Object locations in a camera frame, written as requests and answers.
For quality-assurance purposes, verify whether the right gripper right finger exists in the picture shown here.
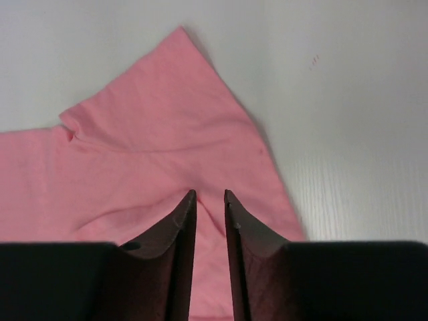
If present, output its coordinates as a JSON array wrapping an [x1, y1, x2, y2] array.
[[224, 191, 427, 320]]

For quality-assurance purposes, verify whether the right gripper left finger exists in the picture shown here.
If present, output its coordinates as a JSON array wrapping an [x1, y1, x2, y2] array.
[[1, 190, 197, 320]]

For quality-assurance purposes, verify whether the pink t-shirt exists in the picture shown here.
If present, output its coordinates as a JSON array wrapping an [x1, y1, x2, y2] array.
[[1, 27, 304, 320]]

